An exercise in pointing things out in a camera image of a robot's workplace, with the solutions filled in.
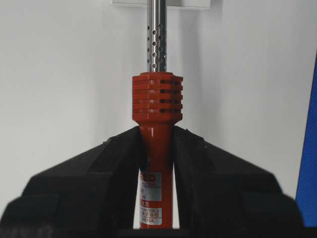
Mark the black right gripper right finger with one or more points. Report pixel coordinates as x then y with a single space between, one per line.
223 196

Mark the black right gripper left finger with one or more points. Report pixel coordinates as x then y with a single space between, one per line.
91 195

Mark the orange soldering iron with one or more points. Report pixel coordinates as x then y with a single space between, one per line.
156 108

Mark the blue mat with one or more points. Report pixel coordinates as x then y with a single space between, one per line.
306 193

